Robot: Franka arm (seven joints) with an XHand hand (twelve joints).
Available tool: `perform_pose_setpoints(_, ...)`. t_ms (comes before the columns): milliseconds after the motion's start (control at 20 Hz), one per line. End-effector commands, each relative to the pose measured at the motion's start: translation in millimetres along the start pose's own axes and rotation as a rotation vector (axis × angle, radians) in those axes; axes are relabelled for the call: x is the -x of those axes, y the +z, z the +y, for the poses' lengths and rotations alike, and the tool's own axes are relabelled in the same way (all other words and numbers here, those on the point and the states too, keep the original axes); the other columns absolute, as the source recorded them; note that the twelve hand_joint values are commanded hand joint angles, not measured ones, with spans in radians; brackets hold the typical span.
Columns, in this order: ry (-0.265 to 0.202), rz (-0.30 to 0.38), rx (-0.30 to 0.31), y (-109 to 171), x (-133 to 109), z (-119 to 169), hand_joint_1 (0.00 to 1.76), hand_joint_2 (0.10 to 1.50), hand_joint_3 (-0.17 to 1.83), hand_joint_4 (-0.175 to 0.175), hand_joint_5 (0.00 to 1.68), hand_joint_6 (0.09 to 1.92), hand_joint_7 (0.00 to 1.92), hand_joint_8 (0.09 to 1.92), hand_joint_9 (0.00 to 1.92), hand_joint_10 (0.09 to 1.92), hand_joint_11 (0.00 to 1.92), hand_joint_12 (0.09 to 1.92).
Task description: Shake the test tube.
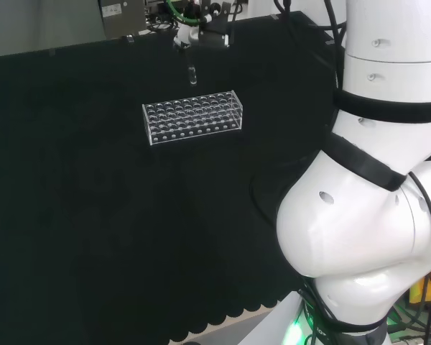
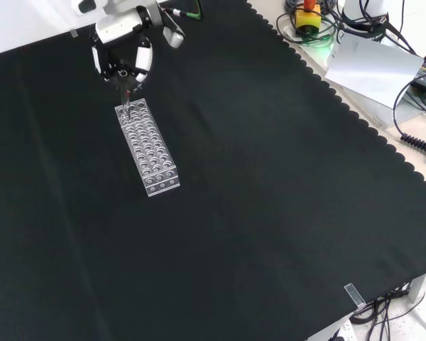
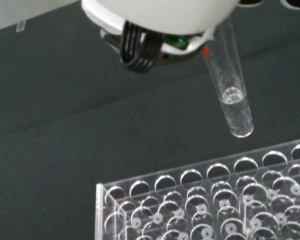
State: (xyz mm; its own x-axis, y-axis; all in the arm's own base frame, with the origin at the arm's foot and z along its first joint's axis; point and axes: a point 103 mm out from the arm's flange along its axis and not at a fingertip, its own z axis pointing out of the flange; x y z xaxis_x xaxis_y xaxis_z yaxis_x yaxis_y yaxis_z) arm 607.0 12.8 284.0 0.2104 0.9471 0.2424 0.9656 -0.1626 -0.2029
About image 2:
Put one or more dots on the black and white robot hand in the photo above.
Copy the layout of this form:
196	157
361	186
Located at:
119	30

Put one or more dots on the clear glass test tube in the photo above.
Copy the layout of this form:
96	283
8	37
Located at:
126	106

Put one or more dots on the clear plastic test tube rack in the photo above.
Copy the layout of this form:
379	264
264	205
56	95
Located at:
149	156

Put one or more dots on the clear tape strip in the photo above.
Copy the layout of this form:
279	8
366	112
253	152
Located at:
355	295
74	33

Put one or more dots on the yellow emergency stop button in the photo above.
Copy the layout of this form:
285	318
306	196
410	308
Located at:
308	19

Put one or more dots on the black bench cloth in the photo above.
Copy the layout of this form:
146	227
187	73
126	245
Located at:
234	184

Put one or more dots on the pale board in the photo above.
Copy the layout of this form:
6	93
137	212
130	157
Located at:
372	69

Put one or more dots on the white power strip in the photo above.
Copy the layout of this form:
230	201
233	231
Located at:
343	331

